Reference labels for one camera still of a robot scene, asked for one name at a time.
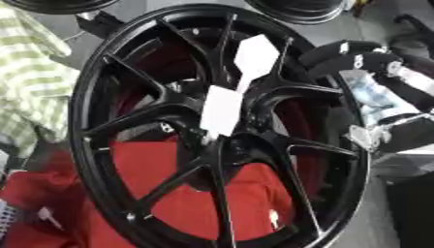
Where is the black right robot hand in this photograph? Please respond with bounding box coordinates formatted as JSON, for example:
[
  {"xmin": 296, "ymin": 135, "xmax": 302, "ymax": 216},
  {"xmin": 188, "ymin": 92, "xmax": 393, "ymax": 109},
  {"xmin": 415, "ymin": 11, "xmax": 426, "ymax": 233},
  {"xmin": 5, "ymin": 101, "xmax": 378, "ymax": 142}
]
[{"xmin": 296, "ymin": 39, "xmax": 434, "ymax": 154}]

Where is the black round wheel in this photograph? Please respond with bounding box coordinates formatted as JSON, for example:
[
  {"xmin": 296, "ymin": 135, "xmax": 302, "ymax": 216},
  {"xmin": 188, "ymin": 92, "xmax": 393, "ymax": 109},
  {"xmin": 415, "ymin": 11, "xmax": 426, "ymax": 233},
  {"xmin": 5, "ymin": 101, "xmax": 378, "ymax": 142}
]
[
  {"xmin": 1, "ymin": 0, "xmax": 122, "ymax": 16},
  {"xmin": 242, "ymin": 0, "xmax": 348, "ymax": 25}
]

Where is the small white pin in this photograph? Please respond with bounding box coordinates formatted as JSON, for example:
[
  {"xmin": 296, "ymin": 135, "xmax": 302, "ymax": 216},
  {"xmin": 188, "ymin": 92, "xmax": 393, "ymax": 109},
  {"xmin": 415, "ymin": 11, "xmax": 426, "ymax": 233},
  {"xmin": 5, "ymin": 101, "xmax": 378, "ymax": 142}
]
[
  {"xmin": 265, "ymin": 208, "xmax": 284, "ymax": 231},
  {"xmin": 35, "ymin": 206, "xmax": 65, "ymax": 231}
]

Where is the black spoked wheel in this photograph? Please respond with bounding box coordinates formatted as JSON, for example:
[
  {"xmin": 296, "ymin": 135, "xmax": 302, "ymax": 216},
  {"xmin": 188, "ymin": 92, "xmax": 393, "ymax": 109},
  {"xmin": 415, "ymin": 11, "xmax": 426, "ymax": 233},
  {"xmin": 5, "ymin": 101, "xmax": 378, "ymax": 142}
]
[{"xmin": 66, "ymin": 3, "xmax": 373, "ymax": 248}]

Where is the black bag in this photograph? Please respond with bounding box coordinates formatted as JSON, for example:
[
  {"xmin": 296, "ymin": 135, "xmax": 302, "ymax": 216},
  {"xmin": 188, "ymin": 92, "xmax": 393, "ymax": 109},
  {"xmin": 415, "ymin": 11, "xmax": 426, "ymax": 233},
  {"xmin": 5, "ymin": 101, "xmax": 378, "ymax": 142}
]
[{"xmin": 387, "ymin": 14, "xmax": 434, "ymax": 67}]

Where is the green white checked cloth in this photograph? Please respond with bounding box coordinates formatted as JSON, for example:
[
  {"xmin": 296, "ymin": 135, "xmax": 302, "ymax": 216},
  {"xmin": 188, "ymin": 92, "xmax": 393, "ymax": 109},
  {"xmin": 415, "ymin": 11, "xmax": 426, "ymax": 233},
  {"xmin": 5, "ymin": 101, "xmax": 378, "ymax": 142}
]
[{"xmin": 0, "ymin": 2, "xmax": 81, "ymax": 158}]

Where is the white plastic basket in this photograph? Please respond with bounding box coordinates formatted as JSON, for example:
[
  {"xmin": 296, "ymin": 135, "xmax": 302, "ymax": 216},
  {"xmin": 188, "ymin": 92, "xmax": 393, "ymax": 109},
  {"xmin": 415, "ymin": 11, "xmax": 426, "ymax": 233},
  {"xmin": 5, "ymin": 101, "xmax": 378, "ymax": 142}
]
[{"xmin": 0, "ymin": 198, "xmax": 20, "ymax": 241}]

